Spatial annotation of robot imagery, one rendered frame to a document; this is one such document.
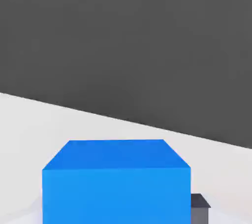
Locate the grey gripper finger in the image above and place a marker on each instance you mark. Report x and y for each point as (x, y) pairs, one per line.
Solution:
(199, 210)

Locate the small blue cube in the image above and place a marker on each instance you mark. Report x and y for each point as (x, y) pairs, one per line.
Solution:
(116, 188)

